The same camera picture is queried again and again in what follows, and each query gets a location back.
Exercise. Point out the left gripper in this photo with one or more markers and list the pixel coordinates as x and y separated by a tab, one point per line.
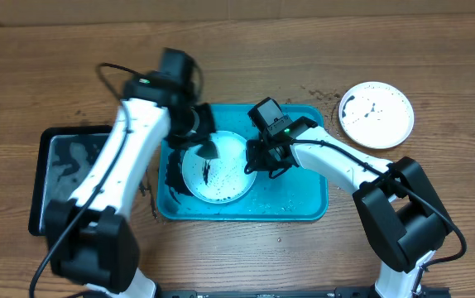
176	141

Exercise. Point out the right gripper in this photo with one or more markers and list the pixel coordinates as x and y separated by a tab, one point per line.
260	157

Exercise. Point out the green scrubbing sponge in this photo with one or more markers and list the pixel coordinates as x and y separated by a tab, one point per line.
207	150

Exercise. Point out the light blue plate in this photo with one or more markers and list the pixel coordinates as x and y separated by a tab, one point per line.
219	180

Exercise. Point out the white plate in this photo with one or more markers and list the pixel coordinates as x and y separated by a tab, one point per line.
376	115

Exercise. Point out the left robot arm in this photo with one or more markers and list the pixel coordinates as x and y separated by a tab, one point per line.
89	238

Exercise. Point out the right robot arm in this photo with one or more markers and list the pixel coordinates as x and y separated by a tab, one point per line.
403	218

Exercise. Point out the teal plastic tray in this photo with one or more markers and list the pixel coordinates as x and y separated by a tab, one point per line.
296	195

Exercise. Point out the black water tray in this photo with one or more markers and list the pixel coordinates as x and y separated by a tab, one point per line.
65	157

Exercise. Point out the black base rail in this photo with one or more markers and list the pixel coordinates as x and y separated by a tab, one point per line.
262	294

